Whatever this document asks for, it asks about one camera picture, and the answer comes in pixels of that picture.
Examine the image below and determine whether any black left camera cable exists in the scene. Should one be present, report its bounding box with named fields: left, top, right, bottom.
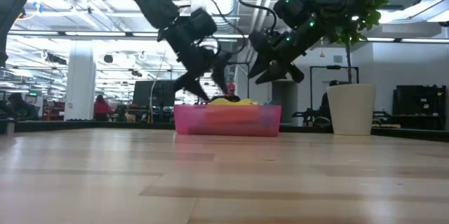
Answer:
left=166, top=0, right=248, bottom=57

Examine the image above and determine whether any black computer monitor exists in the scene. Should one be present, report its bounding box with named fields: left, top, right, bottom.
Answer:
left=132, top=79, right=176, bottom=108

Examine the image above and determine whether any yellow microfiber towel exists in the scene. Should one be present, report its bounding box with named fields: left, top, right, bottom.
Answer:
left=209, top=97, right=254, bottom=106

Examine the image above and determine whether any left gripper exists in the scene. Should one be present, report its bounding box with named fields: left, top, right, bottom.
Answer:
left=157, top=19, right=233, bottom=102

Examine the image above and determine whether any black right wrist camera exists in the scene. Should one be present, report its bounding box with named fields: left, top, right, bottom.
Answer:
left=272, top=0, right=314, bottom=30

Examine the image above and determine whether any translucent pink plastic bin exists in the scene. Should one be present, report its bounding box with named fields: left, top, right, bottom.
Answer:
left=173, top=103, right=283, bottom=138

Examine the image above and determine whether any white plant pot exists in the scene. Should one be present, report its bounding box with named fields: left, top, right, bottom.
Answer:
left=326, top=83, right=377, bottom=136

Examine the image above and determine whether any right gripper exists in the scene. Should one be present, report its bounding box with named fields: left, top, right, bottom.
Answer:
left=247, top=19, right=326, bottom=86

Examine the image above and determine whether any black shelf unit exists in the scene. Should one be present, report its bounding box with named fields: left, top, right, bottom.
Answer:
left=391, top=84, right=448, bottom=131

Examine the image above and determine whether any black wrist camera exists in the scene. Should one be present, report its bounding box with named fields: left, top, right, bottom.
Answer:
left=272, top=0, right=314, bottom=30
left=187, top=7, right=219, bottom=38

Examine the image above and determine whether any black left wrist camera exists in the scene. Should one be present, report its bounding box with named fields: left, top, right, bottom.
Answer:
left=187, top=7, right=219, bottom=38

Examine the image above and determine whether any green leafy plant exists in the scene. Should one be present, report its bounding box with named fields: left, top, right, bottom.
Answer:
left=308, top=0, right=394, bottom=85

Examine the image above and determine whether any white building column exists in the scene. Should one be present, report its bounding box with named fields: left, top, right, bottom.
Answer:
left=63, top=39, right=98, bottom=121

